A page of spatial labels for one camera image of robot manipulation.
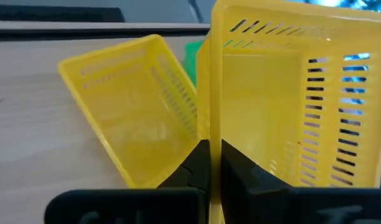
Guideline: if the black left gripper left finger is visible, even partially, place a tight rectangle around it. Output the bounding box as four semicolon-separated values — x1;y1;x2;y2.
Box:
44;139;212;224

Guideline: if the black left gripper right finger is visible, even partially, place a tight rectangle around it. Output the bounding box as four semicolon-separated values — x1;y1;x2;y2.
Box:
220;139;381;224

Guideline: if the yellow plastic basket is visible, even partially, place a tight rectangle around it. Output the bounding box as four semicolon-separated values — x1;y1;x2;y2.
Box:
195;0;381;224
57;34;199;189

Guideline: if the green plastic basket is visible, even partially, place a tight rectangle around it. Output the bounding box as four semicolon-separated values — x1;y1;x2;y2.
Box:
182;40;207;88

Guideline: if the black aluminium table frame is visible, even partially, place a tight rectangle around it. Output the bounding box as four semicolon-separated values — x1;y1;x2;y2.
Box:
0;28;212;42

